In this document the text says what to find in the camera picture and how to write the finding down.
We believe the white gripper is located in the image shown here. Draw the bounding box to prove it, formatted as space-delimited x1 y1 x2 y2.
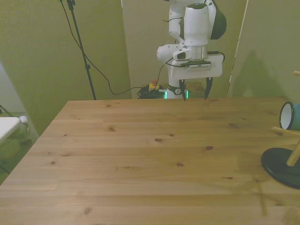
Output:
167 53 223 102

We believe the teal enamel mug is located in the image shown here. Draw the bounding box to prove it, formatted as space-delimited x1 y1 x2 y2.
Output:
279 101 300 131

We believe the wooden mug tree black base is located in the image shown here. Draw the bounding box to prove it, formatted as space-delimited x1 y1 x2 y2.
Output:
261 71 300 189

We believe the yellow emergency stop box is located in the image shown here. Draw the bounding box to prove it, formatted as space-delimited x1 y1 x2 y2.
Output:
149 79 160 92

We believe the white flat tray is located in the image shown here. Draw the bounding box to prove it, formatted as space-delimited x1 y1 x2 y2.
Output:
0 116 22 146

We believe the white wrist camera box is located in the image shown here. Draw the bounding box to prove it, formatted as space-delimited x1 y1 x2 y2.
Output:
172 50 188 60

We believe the coiled black cable bundle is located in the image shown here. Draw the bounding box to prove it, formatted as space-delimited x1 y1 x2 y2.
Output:
137 87 166 99

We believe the black stand cable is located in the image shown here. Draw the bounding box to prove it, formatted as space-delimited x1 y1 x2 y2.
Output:
60 0 150 96

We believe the black camera stand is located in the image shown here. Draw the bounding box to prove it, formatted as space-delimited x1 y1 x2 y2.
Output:
60 0 97 101

